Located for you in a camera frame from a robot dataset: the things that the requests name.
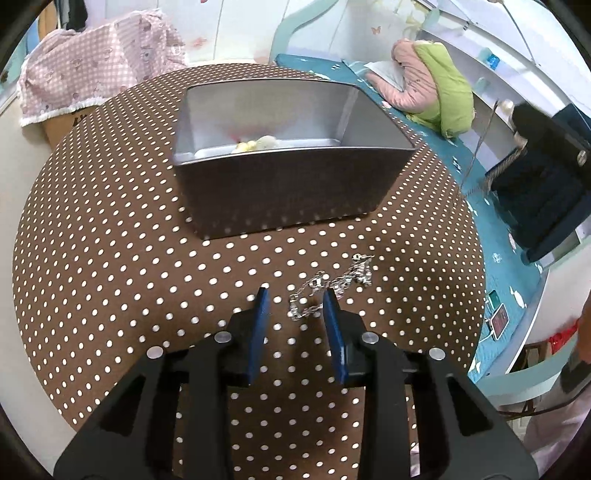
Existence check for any white bed shelf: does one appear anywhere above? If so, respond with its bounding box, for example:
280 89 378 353
416 0 591 139

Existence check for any green quilt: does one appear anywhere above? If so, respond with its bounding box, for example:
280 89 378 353
409 41 476 140

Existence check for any silver chain bracelet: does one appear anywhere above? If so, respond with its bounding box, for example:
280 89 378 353
288 253 374 322

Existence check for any row of hanging clothes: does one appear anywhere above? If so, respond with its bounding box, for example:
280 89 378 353
52 0 89 31

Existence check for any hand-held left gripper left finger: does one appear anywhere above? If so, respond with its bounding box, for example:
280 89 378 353
53 286 271 480

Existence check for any teal bunk bed frame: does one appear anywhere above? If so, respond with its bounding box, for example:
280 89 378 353
269 0 345 64

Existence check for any pink quilt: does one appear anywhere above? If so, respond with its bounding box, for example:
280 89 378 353
365 38 445 114

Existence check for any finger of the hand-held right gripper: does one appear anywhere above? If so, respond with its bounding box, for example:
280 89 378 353
512 103 591 164
485 136 591 266

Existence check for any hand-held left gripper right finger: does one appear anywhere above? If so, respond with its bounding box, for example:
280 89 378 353
322 288 539 480

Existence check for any white wardrobe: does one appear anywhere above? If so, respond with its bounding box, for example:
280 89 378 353
154 0 278 64

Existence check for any pink checked cloth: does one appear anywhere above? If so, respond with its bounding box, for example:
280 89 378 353
18 10 191 128

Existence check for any red bag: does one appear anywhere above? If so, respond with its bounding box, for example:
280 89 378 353
549 322 581 354

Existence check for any rectangular metal tin box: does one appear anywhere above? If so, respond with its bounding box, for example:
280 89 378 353
172 78 416 240

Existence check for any white pillow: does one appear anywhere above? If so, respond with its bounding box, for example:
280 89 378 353
364 60 407 92

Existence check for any brown polka dot tablecloth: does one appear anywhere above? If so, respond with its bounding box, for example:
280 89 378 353
11 62 488 480

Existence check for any cardboard box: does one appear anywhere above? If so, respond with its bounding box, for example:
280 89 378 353
44 104 100 145

